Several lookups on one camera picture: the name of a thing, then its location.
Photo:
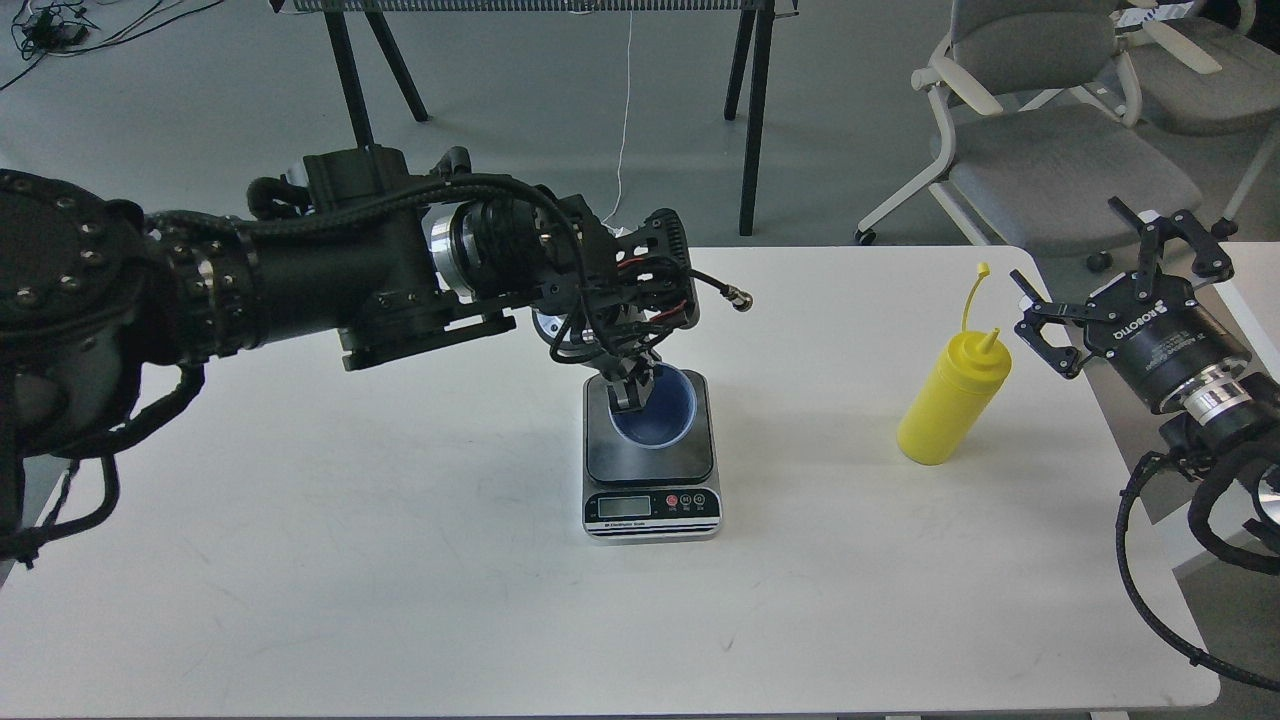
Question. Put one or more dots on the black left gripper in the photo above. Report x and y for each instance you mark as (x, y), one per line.
(612, 300)

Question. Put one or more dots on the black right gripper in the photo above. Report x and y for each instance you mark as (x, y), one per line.
(1165, 345)

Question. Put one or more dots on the blue plastic cup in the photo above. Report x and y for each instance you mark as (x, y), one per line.
(666, 417)

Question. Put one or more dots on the yellow squeeze bottle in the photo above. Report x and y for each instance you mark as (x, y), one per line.
(971, 369)

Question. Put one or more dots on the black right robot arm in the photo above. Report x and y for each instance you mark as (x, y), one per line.
(1176, 245)

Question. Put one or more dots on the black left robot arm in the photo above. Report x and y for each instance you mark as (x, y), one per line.
(110, 314)

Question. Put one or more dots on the silver digital kitchen scale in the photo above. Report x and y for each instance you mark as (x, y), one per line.
(633, 494)

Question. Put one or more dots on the grey office chair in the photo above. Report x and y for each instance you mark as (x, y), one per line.
(1199, 77)
(1036, 104)

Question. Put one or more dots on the black metal table frame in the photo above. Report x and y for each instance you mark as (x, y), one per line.
(557, 72)

